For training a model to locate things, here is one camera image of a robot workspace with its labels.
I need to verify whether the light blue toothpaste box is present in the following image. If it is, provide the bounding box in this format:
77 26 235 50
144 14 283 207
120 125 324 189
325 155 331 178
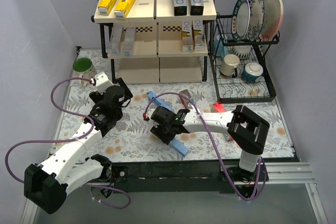
146 91 173 111

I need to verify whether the brown red toothpaste box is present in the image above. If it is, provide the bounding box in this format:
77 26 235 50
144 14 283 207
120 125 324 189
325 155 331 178
179 89 193 109

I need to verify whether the silver white toothpaste box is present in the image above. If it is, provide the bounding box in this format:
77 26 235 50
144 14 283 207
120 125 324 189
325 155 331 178
122 27 136 58

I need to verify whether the silver striped toothpaste box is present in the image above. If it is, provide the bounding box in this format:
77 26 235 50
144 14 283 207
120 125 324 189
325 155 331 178
109 25 123 56

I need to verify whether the silver RO toothpaste box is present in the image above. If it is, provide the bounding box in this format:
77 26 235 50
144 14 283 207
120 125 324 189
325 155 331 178
193 20 206 51

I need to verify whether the small yellow box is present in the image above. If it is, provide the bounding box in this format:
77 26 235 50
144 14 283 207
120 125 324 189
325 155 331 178
113 0 136 19

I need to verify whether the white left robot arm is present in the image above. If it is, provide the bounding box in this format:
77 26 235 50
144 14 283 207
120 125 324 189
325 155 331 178
24 73 133 214

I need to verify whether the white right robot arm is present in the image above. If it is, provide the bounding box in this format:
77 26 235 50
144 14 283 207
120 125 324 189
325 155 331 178
145 105 270 181

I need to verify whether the beige three-tier shelf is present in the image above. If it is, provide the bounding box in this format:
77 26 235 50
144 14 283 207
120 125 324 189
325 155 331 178
91 0 216 84

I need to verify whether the green floral mug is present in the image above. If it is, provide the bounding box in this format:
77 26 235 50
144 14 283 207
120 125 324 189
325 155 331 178
72 57 97 79

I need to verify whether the light blue mug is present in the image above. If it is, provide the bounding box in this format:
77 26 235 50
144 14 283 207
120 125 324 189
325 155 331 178
214 34 228 57

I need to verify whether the white bowl blue pattern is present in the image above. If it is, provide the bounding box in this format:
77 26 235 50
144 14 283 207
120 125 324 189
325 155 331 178
232 45 251 60

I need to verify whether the teal rimmed plate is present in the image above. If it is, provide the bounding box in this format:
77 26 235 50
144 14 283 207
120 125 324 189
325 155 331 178
231 0 250 42

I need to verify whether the blue floral plate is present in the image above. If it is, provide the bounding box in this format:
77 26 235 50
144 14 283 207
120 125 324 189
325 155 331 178
246 0 265 41

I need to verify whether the pink beige plate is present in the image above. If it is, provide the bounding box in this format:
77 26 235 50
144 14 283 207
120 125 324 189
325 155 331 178
259 0 284 41

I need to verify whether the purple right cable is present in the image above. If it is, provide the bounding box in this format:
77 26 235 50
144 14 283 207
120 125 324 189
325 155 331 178
144 92 269 201

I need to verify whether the purple cable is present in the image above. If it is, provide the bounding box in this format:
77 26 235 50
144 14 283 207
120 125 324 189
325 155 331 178
5 77 131 209
144 92 269 201

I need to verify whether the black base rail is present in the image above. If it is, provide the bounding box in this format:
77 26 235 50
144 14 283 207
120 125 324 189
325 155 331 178
30 155 314 193

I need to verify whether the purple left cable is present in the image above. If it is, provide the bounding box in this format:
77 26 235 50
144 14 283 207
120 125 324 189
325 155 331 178
5 77 131 209

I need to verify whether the cream mug black handle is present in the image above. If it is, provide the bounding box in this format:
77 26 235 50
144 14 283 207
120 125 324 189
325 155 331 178
220 54 240 78

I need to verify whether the black wire dish rack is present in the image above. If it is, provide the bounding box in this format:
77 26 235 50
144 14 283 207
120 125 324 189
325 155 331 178
208 14 280 103

